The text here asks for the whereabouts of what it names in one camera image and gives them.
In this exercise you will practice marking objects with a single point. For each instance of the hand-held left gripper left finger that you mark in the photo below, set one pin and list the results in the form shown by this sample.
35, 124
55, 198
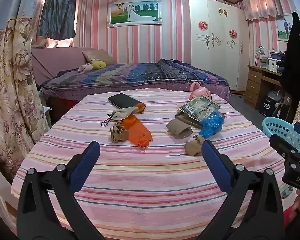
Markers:
86, 165

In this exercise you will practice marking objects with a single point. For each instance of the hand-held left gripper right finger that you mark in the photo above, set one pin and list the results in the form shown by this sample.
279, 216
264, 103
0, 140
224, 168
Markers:
215, 165

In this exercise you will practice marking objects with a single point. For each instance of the light blue plastic basket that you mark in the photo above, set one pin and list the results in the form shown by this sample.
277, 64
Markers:
277, 131

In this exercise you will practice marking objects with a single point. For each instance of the blue plastic bag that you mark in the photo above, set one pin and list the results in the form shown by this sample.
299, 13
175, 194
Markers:
211, 125

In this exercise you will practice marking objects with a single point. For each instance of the orange plastic bag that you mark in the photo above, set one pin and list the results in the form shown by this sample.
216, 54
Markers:
137, 131

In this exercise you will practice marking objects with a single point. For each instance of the cardboard box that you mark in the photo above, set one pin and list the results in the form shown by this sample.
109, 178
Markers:
286, 107

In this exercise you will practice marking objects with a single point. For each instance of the black box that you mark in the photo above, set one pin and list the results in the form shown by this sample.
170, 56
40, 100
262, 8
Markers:
267, 106

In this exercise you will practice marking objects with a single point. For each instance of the pink striped blanket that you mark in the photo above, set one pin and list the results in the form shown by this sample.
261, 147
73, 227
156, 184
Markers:
140, 180

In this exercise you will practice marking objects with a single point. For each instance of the silver printed packet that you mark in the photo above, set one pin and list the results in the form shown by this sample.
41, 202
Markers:
200, 106

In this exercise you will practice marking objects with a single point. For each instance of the black hanging coat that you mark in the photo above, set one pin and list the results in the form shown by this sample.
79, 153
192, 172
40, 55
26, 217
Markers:
293, 67

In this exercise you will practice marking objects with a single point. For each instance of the grey cloth pouch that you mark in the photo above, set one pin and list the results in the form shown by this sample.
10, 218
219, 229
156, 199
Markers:
125, 112

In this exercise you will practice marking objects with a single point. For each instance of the wooden desk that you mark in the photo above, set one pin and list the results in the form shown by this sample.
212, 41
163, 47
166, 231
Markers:
255, 85

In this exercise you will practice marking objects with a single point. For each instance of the pile of dark clothes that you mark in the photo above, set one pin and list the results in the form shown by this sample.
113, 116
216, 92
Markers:
283, 65

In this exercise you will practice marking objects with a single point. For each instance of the white appliance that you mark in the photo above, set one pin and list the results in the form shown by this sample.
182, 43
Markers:
271, 65

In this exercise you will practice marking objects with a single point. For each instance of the black phone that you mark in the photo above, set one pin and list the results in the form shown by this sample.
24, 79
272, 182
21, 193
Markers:
123, 100

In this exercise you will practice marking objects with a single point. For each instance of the pink mug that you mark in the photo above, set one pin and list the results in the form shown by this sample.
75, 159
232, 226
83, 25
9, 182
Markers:
197, 91

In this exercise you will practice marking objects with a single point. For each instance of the purple lid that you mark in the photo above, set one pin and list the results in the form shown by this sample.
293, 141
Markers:
276, 54

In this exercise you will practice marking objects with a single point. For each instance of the desk lamp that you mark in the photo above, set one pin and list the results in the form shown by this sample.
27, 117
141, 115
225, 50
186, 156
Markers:
259, 53

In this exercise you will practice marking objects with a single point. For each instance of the purple dotted bed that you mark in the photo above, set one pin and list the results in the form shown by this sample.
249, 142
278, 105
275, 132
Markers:
140, 91

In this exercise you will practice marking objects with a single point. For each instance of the pink plush toy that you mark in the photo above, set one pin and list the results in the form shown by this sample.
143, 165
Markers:
85, 68

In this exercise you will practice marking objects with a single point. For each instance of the yellow plush toy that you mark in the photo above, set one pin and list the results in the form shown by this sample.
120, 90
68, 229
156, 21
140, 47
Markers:
98, 65

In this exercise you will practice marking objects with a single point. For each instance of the small framed photo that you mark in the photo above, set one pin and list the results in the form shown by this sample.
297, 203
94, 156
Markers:
282, 27

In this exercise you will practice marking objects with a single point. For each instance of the plaid quilt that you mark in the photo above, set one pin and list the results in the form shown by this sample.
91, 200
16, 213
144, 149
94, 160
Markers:
145, 73

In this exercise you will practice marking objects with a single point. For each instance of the pink headboard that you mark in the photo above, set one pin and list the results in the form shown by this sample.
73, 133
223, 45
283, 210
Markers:
55, 60

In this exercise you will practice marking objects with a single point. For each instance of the white wardrobe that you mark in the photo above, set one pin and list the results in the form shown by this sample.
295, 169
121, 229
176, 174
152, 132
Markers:
215, 55

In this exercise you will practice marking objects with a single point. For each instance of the beige pillow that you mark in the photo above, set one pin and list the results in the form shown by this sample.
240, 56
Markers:
97, 55

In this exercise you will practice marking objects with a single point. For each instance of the pink valance curtain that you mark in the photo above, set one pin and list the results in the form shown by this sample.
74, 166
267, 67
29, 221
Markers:
262, 5

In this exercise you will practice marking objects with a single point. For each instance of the dark window cloth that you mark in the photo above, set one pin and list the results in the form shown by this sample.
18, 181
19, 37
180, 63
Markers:
57, 10

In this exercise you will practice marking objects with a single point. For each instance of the framed wedding photo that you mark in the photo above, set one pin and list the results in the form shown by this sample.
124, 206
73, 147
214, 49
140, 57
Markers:
135, 12

